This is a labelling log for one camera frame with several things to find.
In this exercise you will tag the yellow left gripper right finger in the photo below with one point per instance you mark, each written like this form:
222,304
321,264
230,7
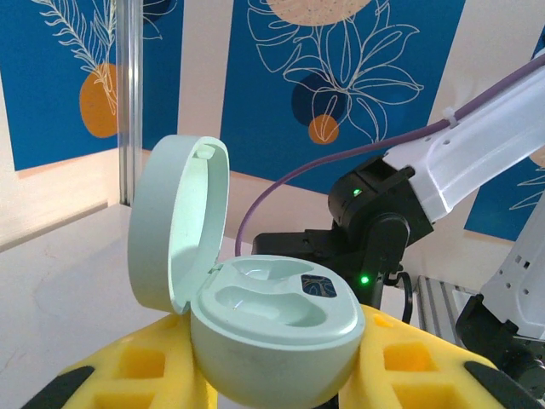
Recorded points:
409,366

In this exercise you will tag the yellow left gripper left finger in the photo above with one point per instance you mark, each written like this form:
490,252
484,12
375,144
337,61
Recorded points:
140,366

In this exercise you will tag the mint green earbud charging case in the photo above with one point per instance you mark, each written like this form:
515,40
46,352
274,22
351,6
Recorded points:
272,341

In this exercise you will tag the blue panel dark circle flower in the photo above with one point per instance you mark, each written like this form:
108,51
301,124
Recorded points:
264,128

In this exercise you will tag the blue panel white leaf outline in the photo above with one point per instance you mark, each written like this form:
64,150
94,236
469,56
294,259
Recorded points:
162,85

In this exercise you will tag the blue panel fern orange circle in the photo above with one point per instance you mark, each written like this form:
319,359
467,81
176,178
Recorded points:
42,106

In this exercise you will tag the aluminium frame rail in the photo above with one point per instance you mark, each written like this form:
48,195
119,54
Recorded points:
443,302

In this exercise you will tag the small blue wall panel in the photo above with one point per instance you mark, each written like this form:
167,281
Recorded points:
494,209

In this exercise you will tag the aluminium frame post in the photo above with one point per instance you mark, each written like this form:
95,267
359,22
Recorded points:
129,106

